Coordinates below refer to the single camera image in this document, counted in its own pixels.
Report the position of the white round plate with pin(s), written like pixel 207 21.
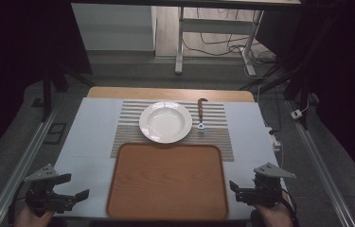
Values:
pixel 165 122

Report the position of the white desk frame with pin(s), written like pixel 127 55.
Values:
pixel 179 47

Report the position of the aluminium floor rail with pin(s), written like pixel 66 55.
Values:
pixel 317 164
pixel 28 154

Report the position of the brown wooden tray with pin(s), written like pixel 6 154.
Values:
pixel 165 183

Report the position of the person's right hand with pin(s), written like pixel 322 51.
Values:
pixel 274 217

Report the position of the black tripod stand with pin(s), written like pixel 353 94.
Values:
pixel 295 85
pixel 46 94

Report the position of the striped woven placemat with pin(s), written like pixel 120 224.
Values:
pixel 127 134

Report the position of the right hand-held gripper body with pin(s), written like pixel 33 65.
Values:
pixel 265 192

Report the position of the white power adapter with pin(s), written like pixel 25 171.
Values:
pixel 296 114

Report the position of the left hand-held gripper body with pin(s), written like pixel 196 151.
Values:
pixel 44 198

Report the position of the black floor plate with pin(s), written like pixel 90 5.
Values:
pixel 55 133

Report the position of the light blue table cover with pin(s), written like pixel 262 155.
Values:
pixel 86 132

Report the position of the person's left hand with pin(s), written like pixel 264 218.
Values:
pixel 31 219

